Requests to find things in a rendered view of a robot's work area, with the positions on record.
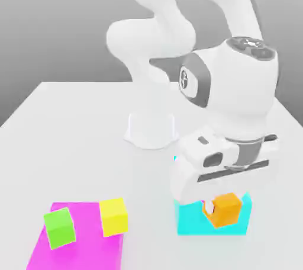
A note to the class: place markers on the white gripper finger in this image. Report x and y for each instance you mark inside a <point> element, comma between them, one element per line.
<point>209,207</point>

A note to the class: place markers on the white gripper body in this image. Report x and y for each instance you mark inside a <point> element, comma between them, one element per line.
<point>187,180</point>

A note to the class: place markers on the small orange cube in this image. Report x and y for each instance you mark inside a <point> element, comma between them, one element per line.
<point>226,210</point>

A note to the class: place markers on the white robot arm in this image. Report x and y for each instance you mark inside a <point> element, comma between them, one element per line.
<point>239,90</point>

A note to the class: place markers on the small yellow cube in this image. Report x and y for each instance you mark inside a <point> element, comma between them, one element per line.
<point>113,218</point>

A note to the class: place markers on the small green cube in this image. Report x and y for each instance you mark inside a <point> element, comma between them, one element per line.
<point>60,229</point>

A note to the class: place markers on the large cyan box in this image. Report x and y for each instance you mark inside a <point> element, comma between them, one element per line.
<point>191,220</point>

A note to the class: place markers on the large magenta box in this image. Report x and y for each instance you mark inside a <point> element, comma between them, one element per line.
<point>90,251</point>

